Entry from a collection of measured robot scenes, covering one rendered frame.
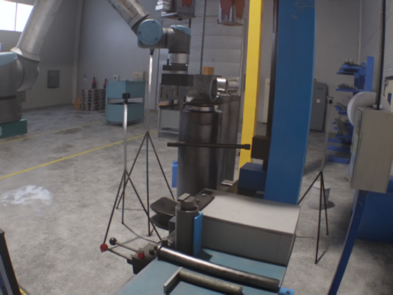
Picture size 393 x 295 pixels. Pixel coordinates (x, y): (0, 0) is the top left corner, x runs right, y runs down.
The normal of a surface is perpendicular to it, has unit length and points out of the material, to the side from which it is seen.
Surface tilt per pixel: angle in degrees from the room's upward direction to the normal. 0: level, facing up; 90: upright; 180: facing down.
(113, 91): 90
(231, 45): 90
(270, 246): 90
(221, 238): 90
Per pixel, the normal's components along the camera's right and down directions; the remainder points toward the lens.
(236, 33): -0.39, 0.19
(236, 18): 0.72, 0.21
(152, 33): 0.21, 0.30
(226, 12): -0.69, 0.13
